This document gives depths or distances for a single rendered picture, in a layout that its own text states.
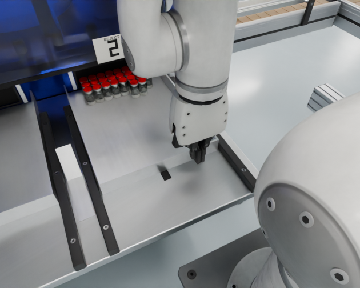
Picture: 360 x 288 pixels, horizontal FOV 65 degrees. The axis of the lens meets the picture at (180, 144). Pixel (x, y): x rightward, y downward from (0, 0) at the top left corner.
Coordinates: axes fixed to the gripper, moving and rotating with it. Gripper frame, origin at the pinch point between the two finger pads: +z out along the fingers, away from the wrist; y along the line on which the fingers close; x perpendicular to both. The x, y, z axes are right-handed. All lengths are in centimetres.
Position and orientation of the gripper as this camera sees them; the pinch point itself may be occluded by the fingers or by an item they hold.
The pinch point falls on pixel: (197, 151)
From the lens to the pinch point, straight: 57.6
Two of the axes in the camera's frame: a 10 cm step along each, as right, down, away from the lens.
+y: -9.0, 3.2, -2.9
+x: 4.3, 6.5, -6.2
